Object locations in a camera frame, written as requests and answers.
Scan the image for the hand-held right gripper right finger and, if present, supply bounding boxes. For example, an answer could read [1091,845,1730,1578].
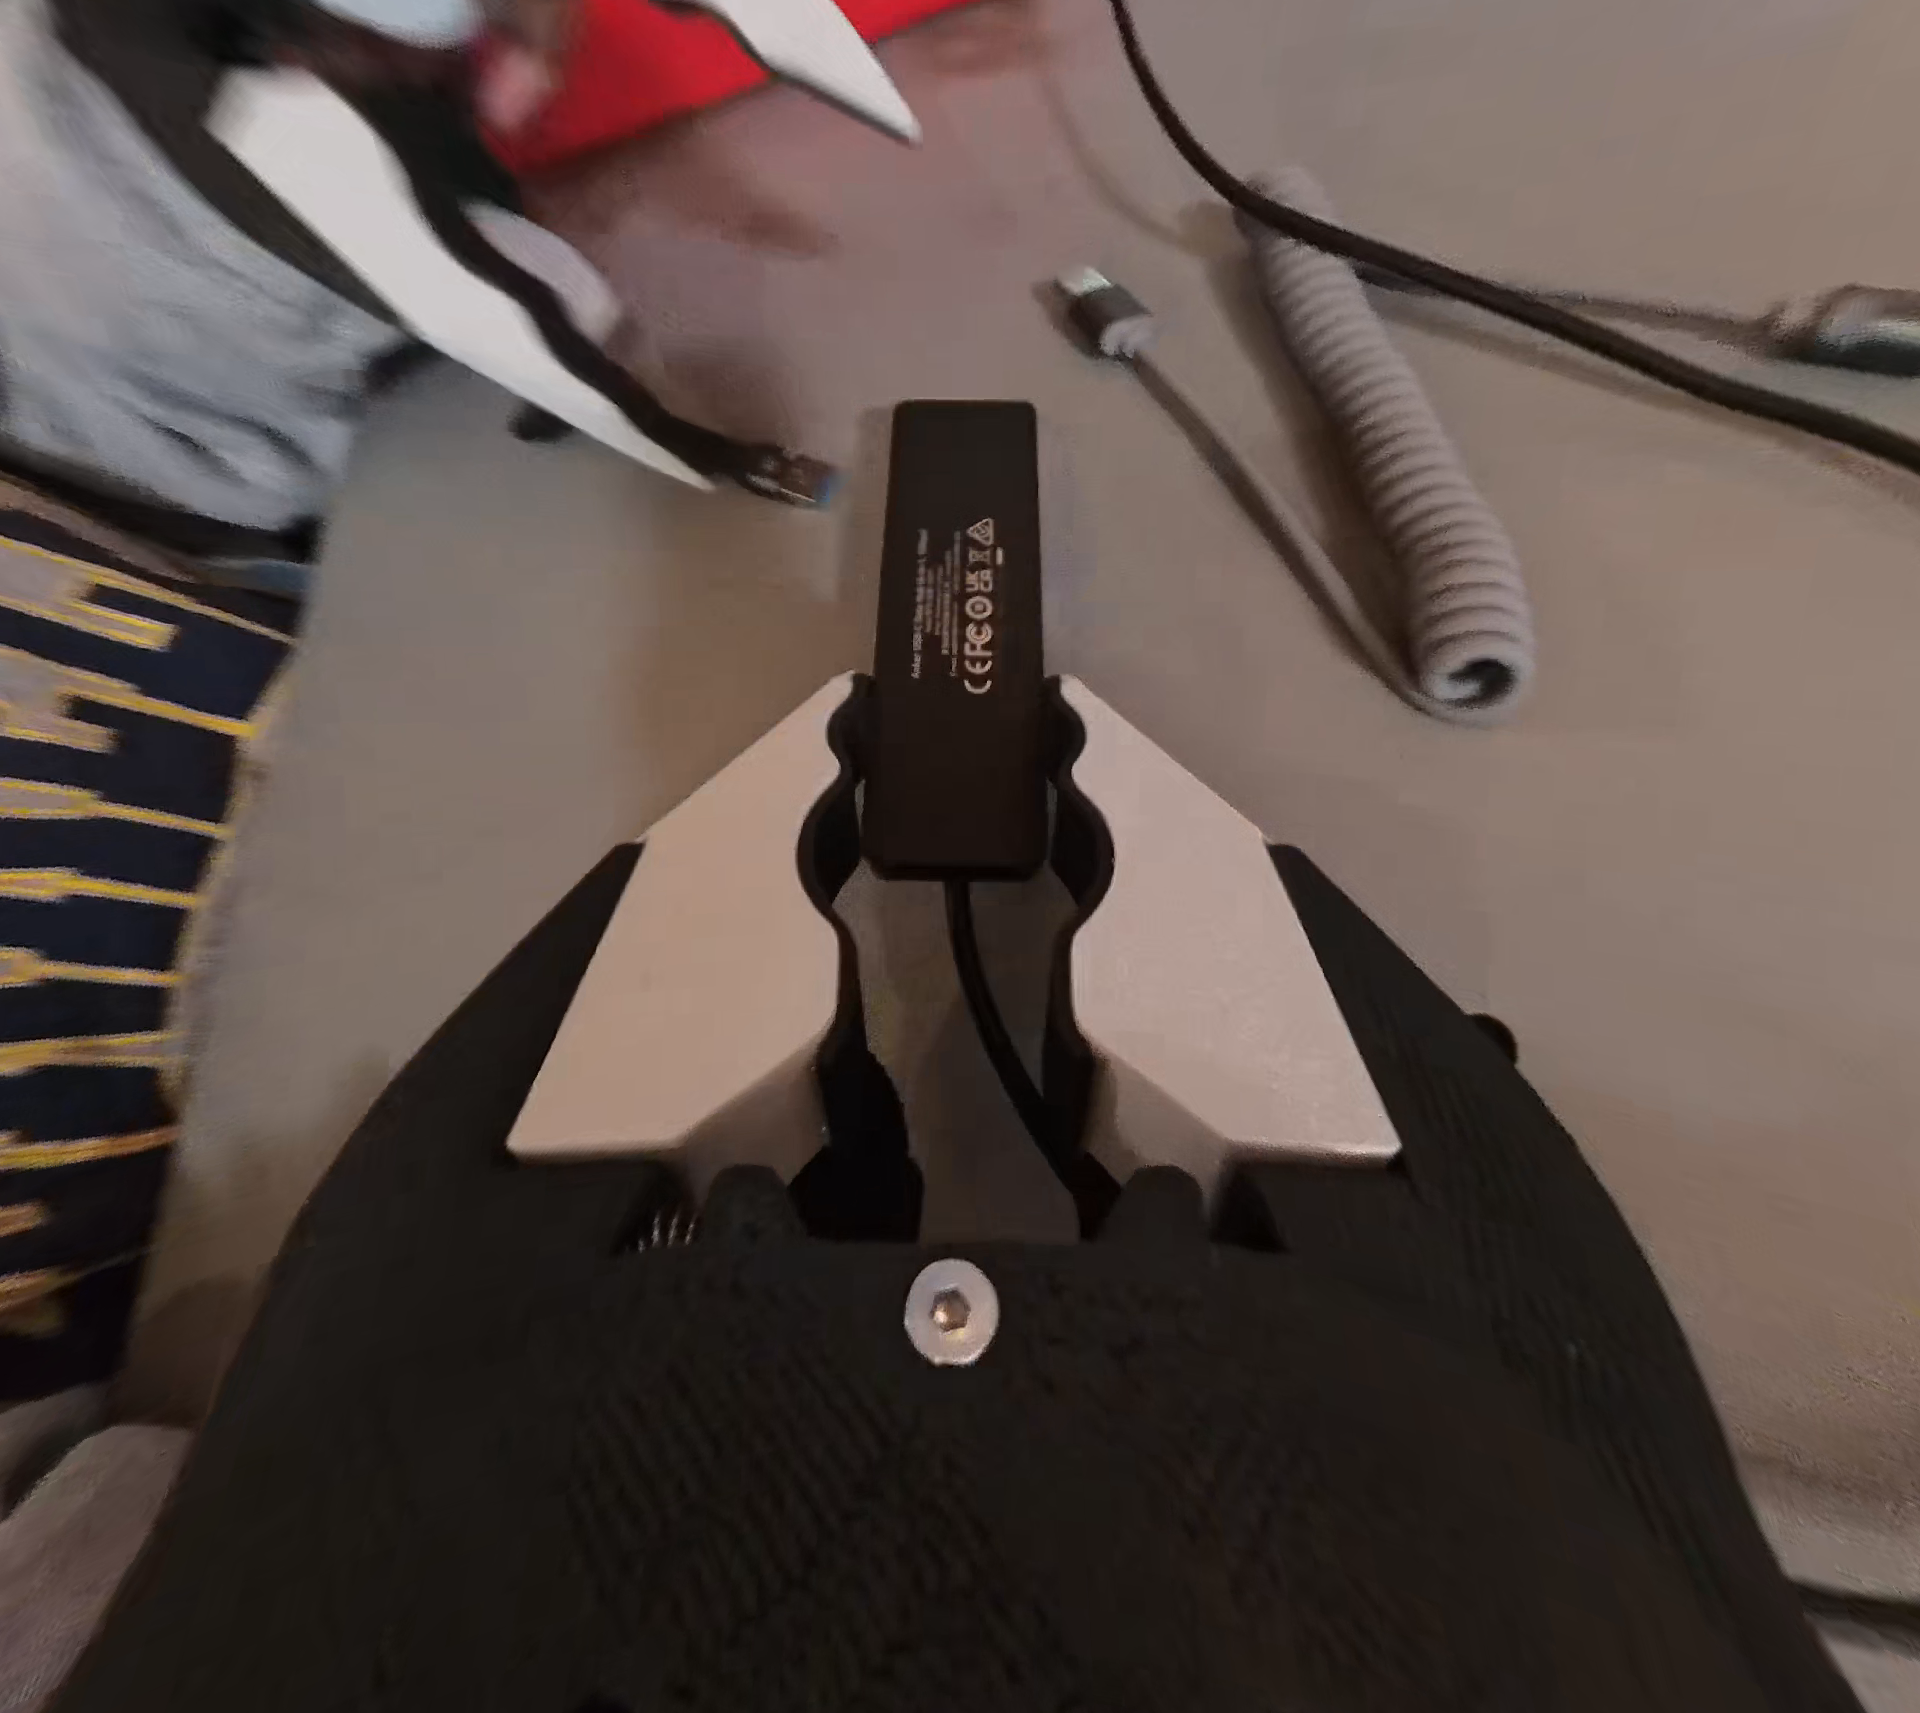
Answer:
[1044,672,1409,1238]

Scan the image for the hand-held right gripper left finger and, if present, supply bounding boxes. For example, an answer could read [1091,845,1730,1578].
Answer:
[507,672,924,1238]

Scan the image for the black usb cable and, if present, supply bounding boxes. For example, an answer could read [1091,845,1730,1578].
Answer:
[660,431,840,513]

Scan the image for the grey coiled cable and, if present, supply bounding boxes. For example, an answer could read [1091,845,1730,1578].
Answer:
[1051,168,1920,716]

